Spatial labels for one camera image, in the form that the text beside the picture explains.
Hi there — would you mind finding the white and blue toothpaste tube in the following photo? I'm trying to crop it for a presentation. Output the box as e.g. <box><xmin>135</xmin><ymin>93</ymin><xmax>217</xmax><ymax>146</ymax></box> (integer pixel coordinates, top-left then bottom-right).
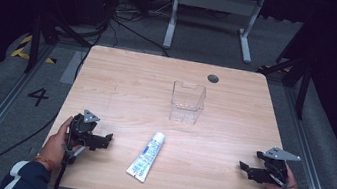
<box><xmin>123</xmin><ymin>128</ymin><xmax>167</xmax><ymax>186</ymax></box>

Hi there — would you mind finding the person's left hand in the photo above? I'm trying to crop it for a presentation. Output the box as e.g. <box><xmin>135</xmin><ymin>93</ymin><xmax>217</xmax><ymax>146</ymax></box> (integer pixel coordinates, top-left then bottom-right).
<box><xmin>38</xmin><ymin>112</ymin><xmax>77</xmax><ymax>174</ymax></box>

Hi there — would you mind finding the orange bracelet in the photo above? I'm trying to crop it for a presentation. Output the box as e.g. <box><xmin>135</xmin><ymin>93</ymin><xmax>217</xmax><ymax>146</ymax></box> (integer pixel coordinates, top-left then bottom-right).
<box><xmin>31</xmin><ymin>153</ymin><xmax>57</xmax><ymax>173</ymax></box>

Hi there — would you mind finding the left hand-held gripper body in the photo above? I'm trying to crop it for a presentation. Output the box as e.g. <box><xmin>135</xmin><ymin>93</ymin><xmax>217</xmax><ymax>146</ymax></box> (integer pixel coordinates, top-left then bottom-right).
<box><xmin>62</xmin><ymin>106</ymin><xmax>111</xmax><ymax>170</ymax></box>

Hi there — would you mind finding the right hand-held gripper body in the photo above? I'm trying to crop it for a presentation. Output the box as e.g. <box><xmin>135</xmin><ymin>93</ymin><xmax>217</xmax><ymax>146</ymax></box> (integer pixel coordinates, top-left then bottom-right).
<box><xmin>251</xmin><ymin>143</ymin><xmax>304</xmax><ymax>189</ymax></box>

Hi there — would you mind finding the yellow and black floor tape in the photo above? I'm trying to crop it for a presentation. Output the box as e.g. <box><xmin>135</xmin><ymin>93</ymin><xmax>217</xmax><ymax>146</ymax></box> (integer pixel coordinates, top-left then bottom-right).
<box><xmin>9</xmin><ymin>32</ymin><xmax>61</xmax><ymax>66</ymax></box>

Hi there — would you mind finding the black floor cable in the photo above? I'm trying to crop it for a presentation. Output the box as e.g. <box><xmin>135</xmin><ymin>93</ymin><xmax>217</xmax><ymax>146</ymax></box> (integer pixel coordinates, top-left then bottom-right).
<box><xmin>0</xmin><ymin>103</ymin><xmax>61</xmax><ymax>189</ymax></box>

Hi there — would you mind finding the grey metal desk frame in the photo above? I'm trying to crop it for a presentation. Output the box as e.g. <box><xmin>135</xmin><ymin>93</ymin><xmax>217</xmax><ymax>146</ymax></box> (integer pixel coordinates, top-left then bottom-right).
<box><xmin>161</xmin><ymin>0</ymin><xmax>266</xmax><ymax>66</ymax></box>

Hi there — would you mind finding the bundle of black cables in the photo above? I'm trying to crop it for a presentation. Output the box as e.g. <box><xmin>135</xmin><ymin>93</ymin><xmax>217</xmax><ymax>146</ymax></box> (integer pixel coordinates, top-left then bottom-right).
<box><xmin>72</xmin><ymin>0</ymin><xmax>180</xmax><ymax>93</ymax></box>

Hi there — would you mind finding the black metal stand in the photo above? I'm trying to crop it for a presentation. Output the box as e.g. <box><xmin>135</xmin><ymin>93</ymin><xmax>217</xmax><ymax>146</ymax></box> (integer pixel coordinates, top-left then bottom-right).
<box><xmin>250</xmin><ymin>49</ymin><xmax>318</xmax><ymax>122</ymax></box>
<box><xmin>22</xmin><ymin>7</ymin><xmax>97</xmax><ymax>83</ymax></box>

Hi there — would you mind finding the clear plastic container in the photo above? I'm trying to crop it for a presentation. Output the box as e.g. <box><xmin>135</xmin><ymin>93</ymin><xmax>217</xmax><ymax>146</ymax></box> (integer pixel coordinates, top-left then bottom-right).
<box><xmin>167</xmin><ymin>79</ymin><xmax>209</xmax><ymax>127</ymax></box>

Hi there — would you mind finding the left hand-held gripper cable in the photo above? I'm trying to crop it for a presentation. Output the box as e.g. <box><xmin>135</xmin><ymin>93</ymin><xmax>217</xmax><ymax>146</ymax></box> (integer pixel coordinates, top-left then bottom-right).
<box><xmin>52</xmin><ymin>153</ymin><xmax>71</xmax><ymax>189</ymax></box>

